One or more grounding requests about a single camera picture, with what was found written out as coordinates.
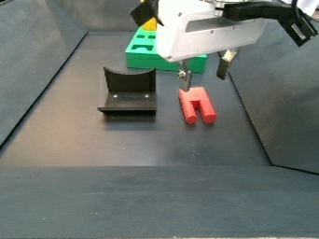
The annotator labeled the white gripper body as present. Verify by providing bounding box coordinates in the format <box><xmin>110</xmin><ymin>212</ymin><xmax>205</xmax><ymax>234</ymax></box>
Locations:
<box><xmin>156</xmin><ymin>0</ymin><xmax>266</xmax><ymax>62</ymax></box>

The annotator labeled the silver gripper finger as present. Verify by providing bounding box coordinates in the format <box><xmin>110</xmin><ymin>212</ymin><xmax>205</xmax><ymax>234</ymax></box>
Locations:
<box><xmin>216</xmin><ymin>48</ymin><xmax>238</xmax><ymax>80</ymax></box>
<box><xmin>177</xmin><ymin>60</ymin><xmax>192</xmax><ymax>91</ymax></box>

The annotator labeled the red square-circle object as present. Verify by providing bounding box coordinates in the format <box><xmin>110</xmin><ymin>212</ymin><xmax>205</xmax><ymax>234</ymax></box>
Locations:
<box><xmin>178</xmin><ymin>87</ymin><xmax>216</xmax><ymax>124</ymax></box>

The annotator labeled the black curved fixture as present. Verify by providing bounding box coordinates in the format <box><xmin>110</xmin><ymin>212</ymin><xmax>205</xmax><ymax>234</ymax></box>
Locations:
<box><xmin>97</xmin><ymin>67</ymin><xmax>157</xmax><ymax>114</ymax></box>

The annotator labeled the yellow rectangular block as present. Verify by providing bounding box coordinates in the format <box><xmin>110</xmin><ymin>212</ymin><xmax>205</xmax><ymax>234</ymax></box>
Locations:
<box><xmin>141</xmin><ymin>18</ymin><xmax>157</xmax><ymax>31</ymax></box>

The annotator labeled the green shape sorter base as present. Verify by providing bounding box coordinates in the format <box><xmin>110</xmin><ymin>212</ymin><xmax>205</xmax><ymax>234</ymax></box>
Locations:
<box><xmin>124</xmin><ymin>25</ymin><xmax>208</xmax><ymax>75</ymax></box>

